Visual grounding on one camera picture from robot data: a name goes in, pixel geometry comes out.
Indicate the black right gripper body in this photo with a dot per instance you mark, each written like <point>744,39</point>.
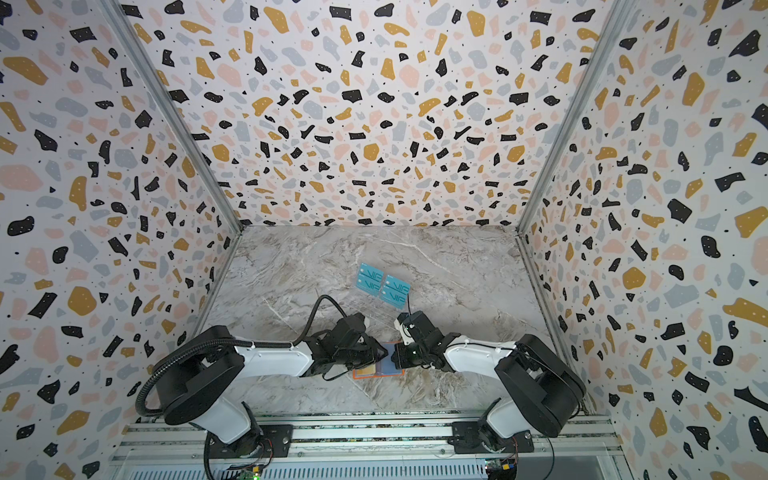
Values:
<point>402,354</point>

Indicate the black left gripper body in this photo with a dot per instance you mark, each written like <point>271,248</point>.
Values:
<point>365,354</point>

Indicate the gold VIP card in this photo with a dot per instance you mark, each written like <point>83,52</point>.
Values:
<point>369,369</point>

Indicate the orange card holder wallet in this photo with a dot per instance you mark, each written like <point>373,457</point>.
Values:
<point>385,367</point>

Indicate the teal vip card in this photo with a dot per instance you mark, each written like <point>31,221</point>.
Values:
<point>370,274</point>
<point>396,301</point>
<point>396,286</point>
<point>369,286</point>

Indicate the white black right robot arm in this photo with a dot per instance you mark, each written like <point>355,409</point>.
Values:
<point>543,393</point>

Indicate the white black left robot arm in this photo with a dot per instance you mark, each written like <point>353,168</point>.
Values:
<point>189,386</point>

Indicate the clear acrylic card display stand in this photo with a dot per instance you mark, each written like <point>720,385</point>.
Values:
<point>375,309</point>

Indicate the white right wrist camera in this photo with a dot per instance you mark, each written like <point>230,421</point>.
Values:
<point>402,324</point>

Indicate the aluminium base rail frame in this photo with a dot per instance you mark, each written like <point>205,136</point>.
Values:
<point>382,446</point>

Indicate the aluminium corner post right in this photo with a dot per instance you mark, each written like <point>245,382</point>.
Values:
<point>617,18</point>

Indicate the aluminium corner post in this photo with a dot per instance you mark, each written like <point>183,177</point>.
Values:
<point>617,18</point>
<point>127,38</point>

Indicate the aluminium corner post left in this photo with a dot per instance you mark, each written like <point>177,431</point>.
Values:
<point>127,38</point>

